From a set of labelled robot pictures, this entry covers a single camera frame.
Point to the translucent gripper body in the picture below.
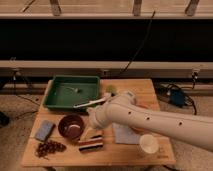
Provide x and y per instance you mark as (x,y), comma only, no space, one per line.
(90,132)

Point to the bunch of dark grapes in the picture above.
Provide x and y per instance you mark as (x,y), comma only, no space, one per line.
(49,147)

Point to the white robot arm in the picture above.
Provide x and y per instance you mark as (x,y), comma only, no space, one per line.
(121,109)

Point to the green plastic cup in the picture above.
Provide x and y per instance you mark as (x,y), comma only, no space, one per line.
(111,89)

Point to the white cup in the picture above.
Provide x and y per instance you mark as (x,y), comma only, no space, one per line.
(148,145)

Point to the striped block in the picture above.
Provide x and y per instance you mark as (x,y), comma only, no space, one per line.
(90,144)

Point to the brown bowl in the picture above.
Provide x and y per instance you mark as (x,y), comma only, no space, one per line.
(71,127)

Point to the grey cloth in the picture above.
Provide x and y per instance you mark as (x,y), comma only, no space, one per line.
(125,135)

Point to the white dish brush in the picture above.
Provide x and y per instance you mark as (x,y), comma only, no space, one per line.
(104,98)

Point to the blue sponge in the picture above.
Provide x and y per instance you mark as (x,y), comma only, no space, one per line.
(44,130)

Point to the small item in tray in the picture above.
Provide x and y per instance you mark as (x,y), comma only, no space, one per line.
(76,90)

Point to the green plastic tray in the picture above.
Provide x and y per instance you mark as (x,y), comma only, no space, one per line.
(60,98)

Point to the blue power adapter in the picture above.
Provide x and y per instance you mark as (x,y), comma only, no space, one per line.
(177,98)

